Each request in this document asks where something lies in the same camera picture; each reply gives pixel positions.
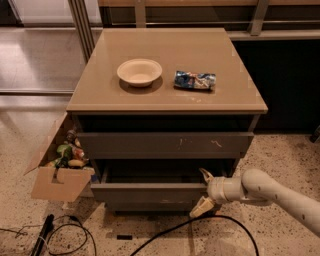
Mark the green toy item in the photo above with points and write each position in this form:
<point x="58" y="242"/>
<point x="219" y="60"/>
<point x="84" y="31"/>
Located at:
<point x="65" y="151"/>

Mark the red toy item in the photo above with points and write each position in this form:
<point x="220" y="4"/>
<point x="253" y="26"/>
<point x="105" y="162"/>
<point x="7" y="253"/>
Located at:
<point x="78" y="153"/>

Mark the blue crumpled snack bag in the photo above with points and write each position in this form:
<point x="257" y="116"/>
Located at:
<point x="197" y="81"/>

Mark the grey drawer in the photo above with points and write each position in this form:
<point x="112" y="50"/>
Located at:
<point x="165" y="145"/>
<point x="154" y="181"/>
<point x="156" y="207"/>

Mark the yellow toy banana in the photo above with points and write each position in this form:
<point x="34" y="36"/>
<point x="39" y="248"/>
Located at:
<point x="76" y="163"/>

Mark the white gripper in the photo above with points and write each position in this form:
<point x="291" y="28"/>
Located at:
<point x="215" y="190"/>

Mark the grey bottom drawer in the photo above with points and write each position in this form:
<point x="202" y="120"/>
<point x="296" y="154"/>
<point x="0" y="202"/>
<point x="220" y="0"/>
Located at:
<point x="156" y="207"/>

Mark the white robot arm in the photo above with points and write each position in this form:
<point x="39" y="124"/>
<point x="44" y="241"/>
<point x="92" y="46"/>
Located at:
<point x="255" y="187"/>

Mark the black stick tool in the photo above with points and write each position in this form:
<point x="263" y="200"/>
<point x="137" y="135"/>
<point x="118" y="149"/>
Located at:
<point x="46" y="228"/>

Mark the grey top drawer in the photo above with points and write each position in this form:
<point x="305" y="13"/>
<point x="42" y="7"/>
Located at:
<point x="165" y="145"/>

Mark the grey drawer cabinet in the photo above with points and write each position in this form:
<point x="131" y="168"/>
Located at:
<point x="103" y="103"/>

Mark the white paper bowl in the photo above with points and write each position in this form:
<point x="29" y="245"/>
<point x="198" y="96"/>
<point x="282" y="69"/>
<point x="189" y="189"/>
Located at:
<point x="139" y="72"/>

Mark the cardboard box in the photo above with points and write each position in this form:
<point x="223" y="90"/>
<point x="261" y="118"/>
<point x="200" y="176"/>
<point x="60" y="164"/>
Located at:
<point x="55" y="180"/>

